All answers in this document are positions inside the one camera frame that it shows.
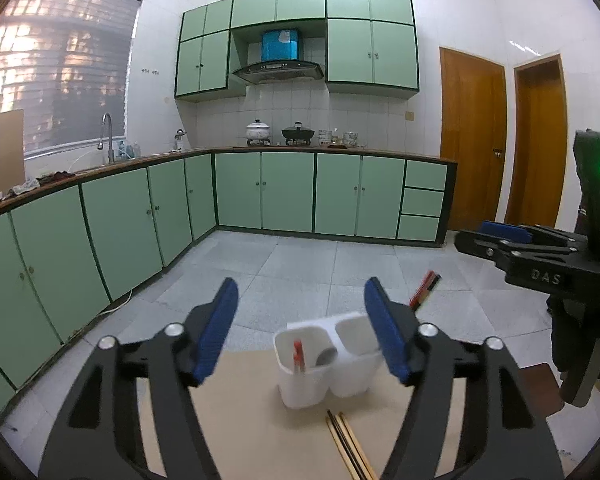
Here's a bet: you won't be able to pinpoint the cardboard box on counter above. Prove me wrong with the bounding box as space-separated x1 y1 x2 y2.
0 109 26 204

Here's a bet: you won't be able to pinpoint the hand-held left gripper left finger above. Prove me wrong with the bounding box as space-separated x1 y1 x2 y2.
39 277 240 480

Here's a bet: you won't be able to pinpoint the black wok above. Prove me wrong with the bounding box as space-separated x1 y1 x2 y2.
281 121 316 146

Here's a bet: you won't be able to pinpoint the window with blinds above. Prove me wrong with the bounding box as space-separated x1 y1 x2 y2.
0 0 144 162

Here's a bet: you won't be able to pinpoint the dark brown chopstick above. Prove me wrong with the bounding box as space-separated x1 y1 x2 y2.
413 274 442 312

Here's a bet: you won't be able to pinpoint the crumpled cloth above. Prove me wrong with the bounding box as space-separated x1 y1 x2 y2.
7 171 77 197

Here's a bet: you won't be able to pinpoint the wooden door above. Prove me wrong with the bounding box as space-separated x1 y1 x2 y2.
439 46 509 234
505 54 567 231

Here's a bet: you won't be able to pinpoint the white two-compartment utensil holder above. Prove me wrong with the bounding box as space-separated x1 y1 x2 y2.
273 311 385 409

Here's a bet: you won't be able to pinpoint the chrome kitchen faucet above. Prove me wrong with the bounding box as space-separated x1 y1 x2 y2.
97 112 116 165

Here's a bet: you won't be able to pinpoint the range hood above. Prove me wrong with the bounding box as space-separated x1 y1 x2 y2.
231 27 325 85

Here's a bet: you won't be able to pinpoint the white floor cable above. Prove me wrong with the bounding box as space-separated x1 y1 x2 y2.
96 289 134 319

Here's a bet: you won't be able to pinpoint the green upper wall cabinets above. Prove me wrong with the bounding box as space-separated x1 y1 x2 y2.
174 0 421 104

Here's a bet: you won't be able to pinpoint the bundle of wooden chopsticks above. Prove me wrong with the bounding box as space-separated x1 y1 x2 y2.
326 410 379 480

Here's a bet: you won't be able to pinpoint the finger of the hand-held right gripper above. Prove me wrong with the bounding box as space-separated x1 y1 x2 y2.
480 220 590 251
453 229 583 267

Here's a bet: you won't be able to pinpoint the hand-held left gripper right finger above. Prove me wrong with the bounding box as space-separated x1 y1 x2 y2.
363 277 566 480

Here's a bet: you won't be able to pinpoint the white cooking pot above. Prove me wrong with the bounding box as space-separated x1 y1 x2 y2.
245 118 272 146

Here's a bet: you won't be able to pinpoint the red patterned chopstick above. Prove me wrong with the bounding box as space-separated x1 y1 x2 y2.
408 270 437 308

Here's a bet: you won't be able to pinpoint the green lower kitchen cabinets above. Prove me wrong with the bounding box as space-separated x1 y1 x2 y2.
0 148 459 417

